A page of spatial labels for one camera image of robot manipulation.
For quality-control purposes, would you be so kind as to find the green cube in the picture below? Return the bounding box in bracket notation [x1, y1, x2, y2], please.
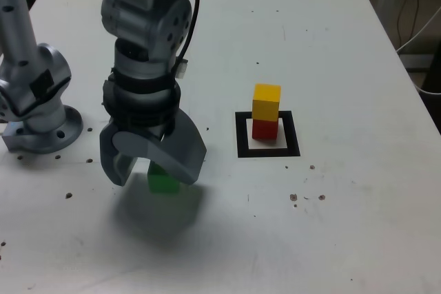
[147, 162, 181, 194]

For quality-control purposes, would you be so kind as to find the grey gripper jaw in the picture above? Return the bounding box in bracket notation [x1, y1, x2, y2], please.
[111, 107, 208, 186]

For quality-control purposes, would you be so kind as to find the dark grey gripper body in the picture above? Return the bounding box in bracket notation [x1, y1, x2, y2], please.
[110, 118, 174, 142]

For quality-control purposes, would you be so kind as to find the thin black cable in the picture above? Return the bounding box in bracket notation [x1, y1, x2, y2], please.
[396, 0, 420, 47]

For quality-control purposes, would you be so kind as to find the yellow cube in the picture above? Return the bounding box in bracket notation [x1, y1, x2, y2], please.
[252, 83, 282, 123]

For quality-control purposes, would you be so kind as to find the red cube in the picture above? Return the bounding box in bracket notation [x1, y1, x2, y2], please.
[252, 118, 279, 140]

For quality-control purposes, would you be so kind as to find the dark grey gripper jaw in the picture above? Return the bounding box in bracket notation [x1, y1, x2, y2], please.
[99, 119, 139, 187]

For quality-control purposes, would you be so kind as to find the black tape square outline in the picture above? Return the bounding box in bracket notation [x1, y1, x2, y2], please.
[234, 110, 301, 159]

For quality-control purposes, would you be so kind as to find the white cable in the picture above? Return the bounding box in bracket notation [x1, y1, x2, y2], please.
[395, 6, 441, 54]
[409, 72, 441, 96]

